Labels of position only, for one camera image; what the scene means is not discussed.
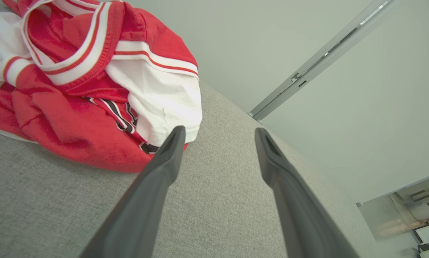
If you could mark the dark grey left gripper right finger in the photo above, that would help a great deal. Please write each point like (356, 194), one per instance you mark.
(296, 208)

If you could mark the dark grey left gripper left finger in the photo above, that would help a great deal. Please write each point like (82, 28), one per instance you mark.
(146, 200)

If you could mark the red Bulls shorts white hem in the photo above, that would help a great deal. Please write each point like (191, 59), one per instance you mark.
(74, 143)

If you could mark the red Bulls jersey white sleeves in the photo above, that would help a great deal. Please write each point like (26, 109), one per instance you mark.
(157, 96)

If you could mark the glass window panel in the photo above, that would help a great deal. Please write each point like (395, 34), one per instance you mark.
(386, 215)

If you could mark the grey metal partition post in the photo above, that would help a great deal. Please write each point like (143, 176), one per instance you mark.
(307, 70)

